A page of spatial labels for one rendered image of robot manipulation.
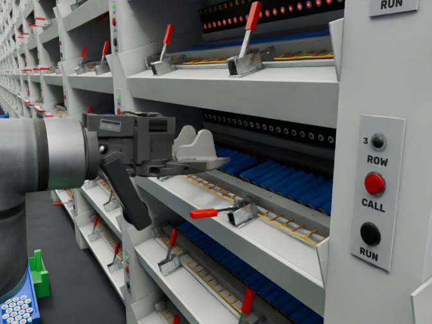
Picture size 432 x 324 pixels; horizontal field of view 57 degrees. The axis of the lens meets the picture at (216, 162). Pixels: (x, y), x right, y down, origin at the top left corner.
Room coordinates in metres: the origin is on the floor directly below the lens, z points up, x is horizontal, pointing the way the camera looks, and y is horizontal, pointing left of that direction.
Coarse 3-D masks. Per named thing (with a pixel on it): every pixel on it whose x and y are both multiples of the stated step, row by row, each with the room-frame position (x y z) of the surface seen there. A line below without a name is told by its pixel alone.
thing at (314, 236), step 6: (198, 180) 0.68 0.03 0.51; (210, 186) 0.64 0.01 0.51; (216, 186) 0.63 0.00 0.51; (222, 192) 0.61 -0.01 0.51; (234, 198) 0.58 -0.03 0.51; (240, 198) 0.57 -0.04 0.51; (258, 210) 0.52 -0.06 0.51; (264, 210) 0.52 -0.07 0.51; (270, 216) 0.50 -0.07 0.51; (276, 216) 0.49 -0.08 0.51; (282, 222) 0.48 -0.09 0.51; (294, 228) 0.46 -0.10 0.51; (300, 228) 0.45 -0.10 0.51; (306, 234) 0.44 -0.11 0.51; (312, 234) 0.43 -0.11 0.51; (318, 240) 0.42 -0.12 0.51
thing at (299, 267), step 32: (224, 128) 0.85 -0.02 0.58; (160, 192) 0.73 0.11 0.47; (192, 192) 0.65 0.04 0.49; (224, 224) 0.52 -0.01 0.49; (256, 224) 0.50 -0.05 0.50; (256, 256) 0.46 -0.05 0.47; (288, 256) 0.41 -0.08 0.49; (320, 256) 0.34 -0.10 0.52; (288, 288) 0.41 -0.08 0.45; (320, 288) 0.36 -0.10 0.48
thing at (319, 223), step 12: (192, 180) 0.68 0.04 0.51; (204, 180) 0.66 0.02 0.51; (216, 180) 0.63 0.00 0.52; (228, 180) 0.60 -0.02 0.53; (240, 180) 0.59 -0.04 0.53; (216, 192) 0.60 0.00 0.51; (228, 192) 0.59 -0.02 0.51; (240, 192) 0.57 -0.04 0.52; (252, 192) 0.54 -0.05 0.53; (264, 192) 0.53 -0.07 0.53; (264, 204) 0.52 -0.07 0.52; (276, 204) 0.49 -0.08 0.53; (288, 204) 0.48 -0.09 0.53; (300, 204) 0.47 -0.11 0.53; (288, 216) 0.47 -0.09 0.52; (300, 216) 0.45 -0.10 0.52; (312, 216) 0.44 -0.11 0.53; (324, 216) 0.43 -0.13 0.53; (312, 228) 0.44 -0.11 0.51; (324, 228) 0.42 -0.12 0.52
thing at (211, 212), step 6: (198, 210) 0.49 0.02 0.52; (204, 210) 0.49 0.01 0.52; (210, 210) 0.49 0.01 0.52; (216, 210) 0.49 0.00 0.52; (222, 210) 0.50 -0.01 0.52; (228, 210) 0.50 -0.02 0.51; (234, 210) 0.50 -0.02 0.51; (192, 216) 0.48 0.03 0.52; (198, 216) 0.48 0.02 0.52; (204, 216) 0.48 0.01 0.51; (210, 216) 0.48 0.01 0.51; (216, 216) 0.49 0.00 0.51
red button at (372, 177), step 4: (368, 176) 0.31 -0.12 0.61; (372, 176) 0.30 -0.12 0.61; (376, 176) 0.30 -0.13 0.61; (368, 180) 0.31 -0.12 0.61; (372, 180) 0.30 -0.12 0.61; (376, 180) 0.30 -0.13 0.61; (380, 180) 0.30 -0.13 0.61; (368, 184) 0.31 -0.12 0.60; (372, 184) 0.30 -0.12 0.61; (376, 184) 0.30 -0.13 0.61; (380, 184) 0.30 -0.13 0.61; (368, 188) 0.31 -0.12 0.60; (372, 188) 0.30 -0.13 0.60; (376, 188) 0.30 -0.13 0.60; (380, 188) 0.30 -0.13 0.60; (372, 192) 0.30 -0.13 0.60; (376, 192) 0.30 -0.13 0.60
